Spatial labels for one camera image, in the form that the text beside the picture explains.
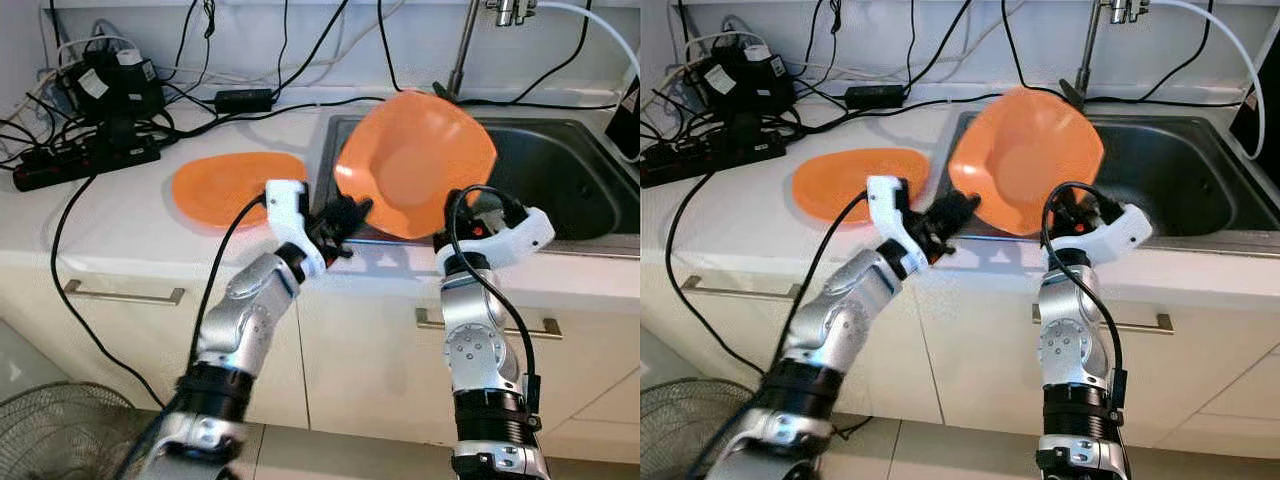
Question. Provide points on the orange plastic bowl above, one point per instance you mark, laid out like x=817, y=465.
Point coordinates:
x=415, y=160
x=1025, y=155

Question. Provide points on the orange plastic plate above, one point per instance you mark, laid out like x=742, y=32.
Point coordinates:
x=225, y=190
x=845, y=185

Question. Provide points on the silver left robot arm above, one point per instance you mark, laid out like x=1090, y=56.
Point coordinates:
x=840, y=320
x=240, y=320

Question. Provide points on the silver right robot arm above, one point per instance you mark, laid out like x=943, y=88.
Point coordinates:
x=1070, y=350
x=480, y=350

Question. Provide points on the stainless steel sink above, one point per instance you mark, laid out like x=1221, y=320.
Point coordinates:
x=560, y=170
x=1190, y=165

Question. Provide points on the black power adapter brick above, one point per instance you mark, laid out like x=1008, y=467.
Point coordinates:
x=245, y=100
x=875, y=96

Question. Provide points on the cream sink cabinet door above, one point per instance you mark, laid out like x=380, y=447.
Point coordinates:
x=370, y=380
x=980, y=380

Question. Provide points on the cream cabinet drawer front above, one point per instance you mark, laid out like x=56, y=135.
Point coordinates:
x=900, y=380
x=100, y=350

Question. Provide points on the steel sink faucet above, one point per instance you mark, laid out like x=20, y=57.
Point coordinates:
x=1090, y=45
x=465, y=45

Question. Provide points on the black countertop appliance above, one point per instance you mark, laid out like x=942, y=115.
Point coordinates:
x=1260, y=115
x=627, y=125

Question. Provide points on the black power strip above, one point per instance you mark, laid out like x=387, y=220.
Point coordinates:
x=715, y=157
x=85, y=162

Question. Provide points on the black charger box white labels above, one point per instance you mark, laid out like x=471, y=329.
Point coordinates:
x=745, y=85
x=115, y=88

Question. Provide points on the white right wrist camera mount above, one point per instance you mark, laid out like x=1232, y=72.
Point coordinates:
x=1125, y=228
x=520, y=235

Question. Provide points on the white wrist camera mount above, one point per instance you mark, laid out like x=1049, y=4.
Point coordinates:
x=285, y=205
x=520, y=235
x=885, y=200
x=1125, y=228

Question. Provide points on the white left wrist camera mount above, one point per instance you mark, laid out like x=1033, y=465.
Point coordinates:
x=285, y=205
x=885, y=200

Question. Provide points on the chrome wall tap fitting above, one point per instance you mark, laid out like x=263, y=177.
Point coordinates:
x=1125, y=10
x=510, y=12

